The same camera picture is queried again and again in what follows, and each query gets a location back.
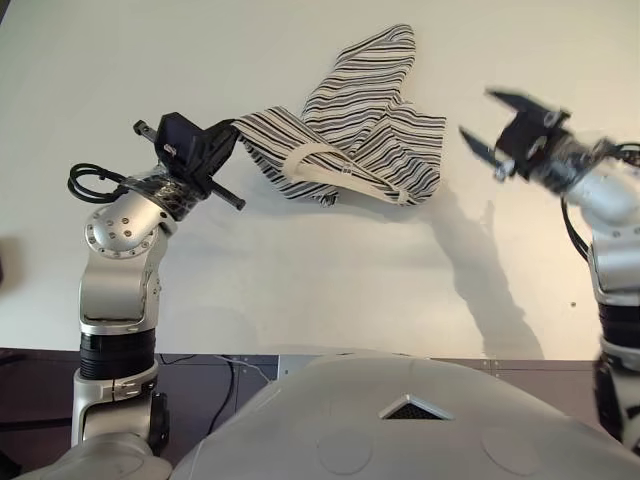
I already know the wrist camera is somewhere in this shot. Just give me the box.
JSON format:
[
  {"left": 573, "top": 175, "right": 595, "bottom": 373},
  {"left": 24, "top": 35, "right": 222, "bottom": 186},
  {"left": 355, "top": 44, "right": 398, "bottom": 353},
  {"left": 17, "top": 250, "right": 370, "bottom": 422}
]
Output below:
[
  {"left": 517, "top": 105, "right": 572, "bottom": 169},
  {"left": 155, "top": 112, "right": 205, "bottom": 172}
]

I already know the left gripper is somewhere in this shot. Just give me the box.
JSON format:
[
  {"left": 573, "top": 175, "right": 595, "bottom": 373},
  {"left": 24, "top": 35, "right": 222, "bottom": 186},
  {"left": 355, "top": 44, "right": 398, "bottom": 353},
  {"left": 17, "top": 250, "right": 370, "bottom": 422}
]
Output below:
[{"left": 132, "top": 118, "right": 247, "bottom": 222}]

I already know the thin black cable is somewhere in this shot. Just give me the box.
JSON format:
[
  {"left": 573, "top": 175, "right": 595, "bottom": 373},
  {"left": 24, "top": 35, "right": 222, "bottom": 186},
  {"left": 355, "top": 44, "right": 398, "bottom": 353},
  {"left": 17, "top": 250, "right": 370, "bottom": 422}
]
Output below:
[{"left": 203, "top": 356, "right": 237, "bottom": 437}]

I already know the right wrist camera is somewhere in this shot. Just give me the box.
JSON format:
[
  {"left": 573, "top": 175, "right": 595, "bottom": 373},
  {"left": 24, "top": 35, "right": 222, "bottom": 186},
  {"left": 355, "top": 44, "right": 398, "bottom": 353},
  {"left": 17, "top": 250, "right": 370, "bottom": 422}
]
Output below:
[{"left": 517, "top": 105, "right": 572, "bottom": 169}]

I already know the thin white cable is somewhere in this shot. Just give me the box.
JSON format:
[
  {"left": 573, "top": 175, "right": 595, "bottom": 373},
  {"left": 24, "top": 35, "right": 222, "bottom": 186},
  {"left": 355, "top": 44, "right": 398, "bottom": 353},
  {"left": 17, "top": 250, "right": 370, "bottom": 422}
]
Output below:
[{"left": 214, "top": 353, "right": 274, "bottom": 384}]

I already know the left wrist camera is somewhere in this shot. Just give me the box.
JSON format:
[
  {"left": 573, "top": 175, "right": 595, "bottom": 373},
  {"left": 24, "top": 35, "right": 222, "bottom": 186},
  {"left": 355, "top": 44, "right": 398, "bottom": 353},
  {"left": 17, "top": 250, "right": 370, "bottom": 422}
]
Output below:
[{"left": 155, "top": 112, "right": 205, "bottom": 172}]

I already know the robot body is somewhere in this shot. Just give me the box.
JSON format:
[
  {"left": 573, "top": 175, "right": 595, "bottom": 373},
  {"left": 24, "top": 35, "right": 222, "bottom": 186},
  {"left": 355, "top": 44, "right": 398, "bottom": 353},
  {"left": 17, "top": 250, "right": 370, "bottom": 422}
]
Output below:
[{"left": 168, "top": 349, "right": 640, "bottom": 480}]

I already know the striped T-shirt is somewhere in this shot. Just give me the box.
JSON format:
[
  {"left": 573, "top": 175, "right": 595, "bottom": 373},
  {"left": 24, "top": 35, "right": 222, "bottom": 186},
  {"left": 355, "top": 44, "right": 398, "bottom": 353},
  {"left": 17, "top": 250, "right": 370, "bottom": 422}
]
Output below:
[{"left": 231, "top": 23, "right": 448, "bottom": 208}]

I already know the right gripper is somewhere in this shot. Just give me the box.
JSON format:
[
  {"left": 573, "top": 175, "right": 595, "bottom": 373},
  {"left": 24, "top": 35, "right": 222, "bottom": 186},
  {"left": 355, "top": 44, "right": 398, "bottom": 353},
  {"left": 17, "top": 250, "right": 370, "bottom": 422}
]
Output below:
[{"left": 457, "top": 88, "right": 577, "bottom": 194}]

